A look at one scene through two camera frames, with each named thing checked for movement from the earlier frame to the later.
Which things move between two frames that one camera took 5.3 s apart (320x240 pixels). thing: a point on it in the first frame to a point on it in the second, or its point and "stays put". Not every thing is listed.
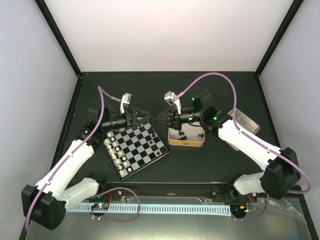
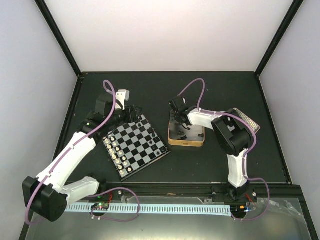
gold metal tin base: (190, 135) stays put
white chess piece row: (117, 154) stays put
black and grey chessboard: (133, 149) stays put
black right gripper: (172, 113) to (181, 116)
